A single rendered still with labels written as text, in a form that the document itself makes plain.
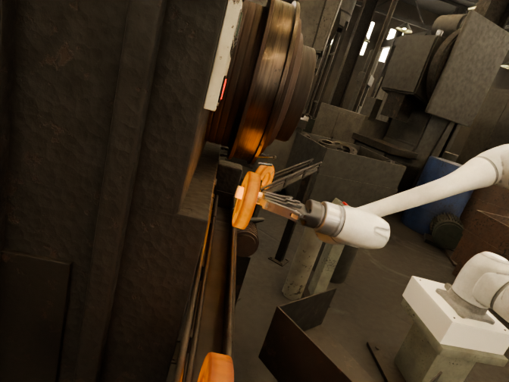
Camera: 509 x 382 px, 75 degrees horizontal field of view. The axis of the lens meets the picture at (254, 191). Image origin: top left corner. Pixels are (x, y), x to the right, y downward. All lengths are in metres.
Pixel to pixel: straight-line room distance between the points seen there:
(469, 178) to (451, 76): 3.32
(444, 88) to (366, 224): 3.58
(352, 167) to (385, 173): 0.41
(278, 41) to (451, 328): 1.30
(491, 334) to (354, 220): 1.00
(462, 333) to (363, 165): 2.09
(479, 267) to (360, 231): 0.84
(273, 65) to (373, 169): 2.79
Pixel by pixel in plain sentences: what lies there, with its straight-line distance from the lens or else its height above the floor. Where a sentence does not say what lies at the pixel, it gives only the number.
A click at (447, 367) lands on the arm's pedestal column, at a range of 1.85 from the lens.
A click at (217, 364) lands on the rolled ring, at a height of 0.78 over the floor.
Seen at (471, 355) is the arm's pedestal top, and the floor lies 0.34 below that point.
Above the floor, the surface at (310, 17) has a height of 1.84.
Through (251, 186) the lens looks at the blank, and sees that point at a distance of 0.82.
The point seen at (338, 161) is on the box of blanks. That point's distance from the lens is 3.24.
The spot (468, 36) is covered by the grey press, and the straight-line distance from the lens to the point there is 4.52.
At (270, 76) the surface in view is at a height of 1.14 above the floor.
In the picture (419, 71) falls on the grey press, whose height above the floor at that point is 1.75.
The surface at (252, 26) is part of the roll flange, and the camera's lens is 0.88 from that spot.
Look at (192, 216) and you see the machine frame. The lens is 0.61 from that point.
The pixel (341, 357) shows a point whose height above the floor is 0.60.
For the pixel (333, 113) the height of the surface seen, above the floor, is 0.99.
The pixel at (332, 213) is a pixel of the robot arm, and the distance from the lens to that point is 0.90.
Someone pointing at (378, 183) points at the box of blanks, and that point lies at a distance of 3.62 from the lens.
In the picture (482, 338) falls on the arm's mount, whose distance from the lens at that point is 1.77.
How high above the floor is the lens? 1.12
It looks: 18 degrees down
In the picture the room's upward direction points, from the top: 17 degrees clockwise
